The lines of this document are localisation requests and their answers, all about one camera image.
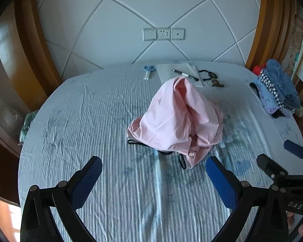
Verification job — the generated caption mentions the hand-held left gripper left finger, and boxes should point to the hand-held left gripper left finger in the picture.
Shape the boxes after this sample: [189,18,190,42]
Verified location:
[20,156,103,242]

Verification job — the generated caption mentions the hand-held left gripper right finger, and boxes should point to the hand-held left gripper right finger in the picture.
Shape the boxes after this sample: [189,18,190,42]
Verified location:
[205,156,291,242]

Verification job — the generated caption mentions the pink garment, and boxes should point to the pink garment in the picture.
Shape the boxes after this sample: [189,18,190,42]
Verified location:
[127,75,224,170]

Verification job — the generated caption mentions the black hair tie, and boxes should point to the black hair tie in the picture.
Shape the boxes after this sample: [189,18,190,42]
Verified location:
[197,68,218,82]

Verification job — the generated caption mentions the blue denim garment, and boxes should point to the blue denim garment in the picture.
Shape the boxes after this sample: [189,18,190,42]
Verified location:
[266,59,302,107]

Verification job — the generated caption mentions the white five-hole wall socket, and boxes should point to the white five-hole wall socket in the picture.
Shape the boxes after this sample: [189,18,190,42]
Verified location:
[157,27,172,41]

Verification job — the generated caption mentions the green plastic bag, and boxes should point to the green plastic bag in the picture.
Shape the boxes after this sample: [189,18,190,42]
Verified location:
[18,110,39,145]

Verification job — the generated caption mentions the blue handled scissors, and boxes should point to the blue handled scissors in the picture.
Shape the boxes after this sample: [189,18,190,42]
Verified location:
[143,65,156,80]

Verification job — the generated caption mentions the wooden wall frame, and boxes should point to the wooden wall frame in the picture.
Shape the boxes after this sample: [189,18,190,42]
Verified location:
[14,0,64,113]
[244,0,298,70]

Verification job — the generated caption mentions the black pen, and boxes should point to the black pen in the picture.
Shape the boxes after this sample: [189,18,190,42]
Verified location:
[172,69,200,81]

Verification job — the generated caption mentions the black white checkered garment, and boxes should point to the black white checkered garment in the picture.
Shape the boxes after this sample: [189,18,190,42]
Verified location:
[258,70,296,111]

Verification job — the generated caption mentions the white wall switch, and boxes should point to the white wall switch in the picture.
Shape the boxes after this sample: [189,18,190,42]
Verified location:
[143,28,158,41]

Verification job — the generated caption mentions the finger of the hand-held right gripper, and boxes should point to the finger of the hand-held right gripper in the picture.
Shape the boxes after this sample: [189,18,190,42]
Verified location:
[283,140,303,160]
[257,153,290,182]

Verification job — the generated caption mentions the person's right hand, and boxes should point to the person's right hand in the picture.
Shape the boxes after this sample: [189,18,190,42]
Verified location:
[286,210,303,237]

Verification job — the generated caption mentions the white paper sheet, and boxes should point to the white paper sheet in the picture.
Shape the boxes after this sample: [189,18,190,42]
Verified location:
[155,61,205,88]

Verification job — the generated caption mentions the white single-hole wall socket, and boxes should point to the white single-hole wall socket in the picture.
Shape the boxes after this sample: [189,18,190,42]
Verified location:
[171,27,185,40]

